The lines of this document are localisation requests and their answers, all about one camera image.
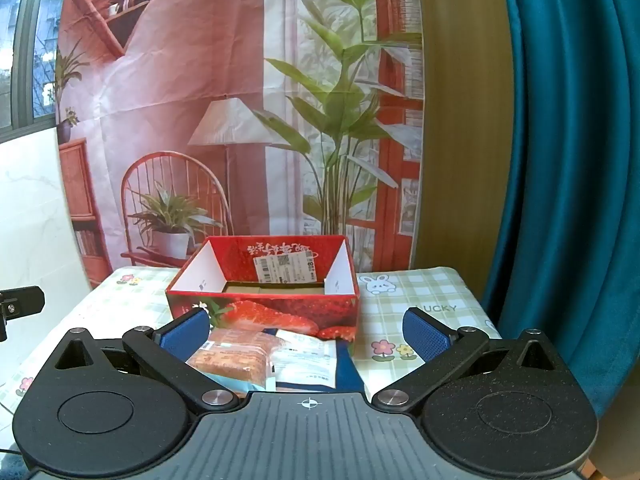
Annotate window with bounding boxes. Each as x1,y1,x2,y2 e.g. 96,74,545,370
0,0,74,131

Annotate clear bread packet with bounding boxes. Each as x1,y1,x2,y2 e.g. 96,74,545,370
185,329,288,394

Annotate printed room scene backdrop cloth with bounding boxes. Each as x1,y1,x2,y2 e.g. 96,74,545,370
54,0,426,291

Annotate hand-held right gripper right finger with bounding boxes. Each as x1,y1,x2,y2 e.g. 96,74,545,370
371,307,567,414

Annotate green checked bunny tablecloth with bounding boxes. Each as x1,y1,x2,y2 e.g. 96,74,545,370
0,266,503,416

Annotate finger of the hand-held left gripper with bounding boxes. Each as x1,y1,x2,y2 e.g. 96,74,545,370
0,286,45,342

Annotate red strawberry print cardboard box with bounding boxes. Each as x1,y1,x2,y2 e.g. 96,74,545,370
166,234,361,357

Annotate white printed packet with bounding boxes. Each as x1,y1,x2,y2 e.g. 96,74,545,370
270,329,339,392

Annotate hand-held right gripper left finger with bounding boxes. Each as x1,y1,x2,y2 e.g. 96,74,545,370
48,306,242,415

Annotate teal curtain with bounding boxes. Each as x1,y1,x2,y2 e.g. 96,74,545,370
480,0,640,480

